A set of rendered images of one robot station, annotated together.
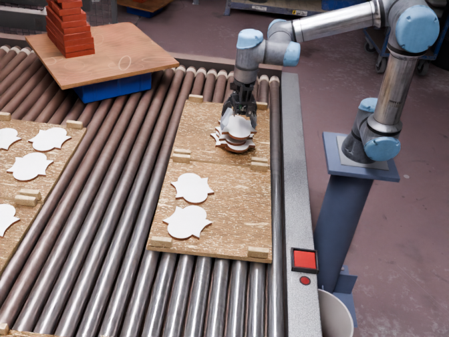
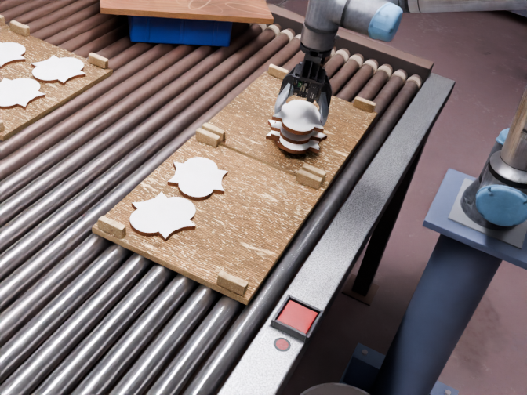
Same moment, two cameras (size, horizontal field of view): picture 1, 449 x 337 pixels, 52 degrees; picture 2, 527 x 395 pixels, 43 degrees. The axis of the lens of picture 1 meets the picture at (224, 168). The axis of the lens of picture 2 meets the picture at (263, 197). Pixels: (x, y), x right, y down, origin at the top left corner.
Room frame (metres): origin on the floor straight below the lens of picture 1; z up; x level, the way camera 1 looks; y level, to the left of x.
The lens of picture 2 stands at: (0.06, -0.40, 1.85)
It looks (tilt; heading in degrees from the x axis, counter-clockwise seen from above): 38 degrees down; 18
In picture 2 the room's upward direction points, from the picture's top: 12 degrees clockwise
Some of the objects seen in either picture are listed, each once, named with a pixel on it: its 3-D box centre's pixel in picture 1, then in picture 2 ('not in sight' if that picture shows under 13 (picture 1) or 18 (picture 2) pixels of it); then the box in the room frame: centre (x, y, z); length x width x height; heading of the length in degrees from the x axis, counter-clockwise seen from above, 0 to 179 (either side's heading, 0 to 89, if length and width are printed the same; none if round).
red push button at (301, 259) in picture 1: (304, 261); (297, 318); (0.89, -0.25, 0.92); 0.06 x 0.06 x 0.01; 89
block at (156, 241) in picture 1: (161, 241); (111, 226); (0.88, 0.15, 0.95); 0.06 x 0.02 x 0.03; 90
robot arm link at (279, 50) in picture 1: (280, 50); (374, 14); (1.39, -0.14, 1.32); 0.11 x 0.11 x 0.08; 1
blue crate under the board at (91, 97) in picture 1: (104, 70); (176, 8); (1.81, 0.56, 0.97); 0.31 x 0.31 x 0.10; 37
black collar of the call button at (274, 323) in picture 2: (304, 260); (297, 317); (0.89, -0.25, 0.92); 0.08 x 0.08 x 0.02; 89
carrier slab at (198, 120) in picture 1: (224, 132); (292, 124); (1.50, 0.02, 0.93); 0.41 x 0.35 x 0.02; 0
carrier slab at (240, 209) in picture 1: (214, 205); (217, 208); (1.08, 0.02, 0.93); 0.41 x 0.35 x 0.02; 0
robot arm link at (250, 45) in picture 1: (250, 49); (328, 2); (1.37, -0.04, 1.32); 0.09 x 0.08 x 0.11; 91
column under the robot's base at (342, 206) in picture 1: (334, 231); (433, 324); (1.54, -0.53, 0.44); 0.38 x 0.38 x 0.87; 89
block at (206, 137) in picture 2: (181, 158); (207, 137); (1.27, 0.15, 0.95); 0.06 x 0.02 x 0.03; 90
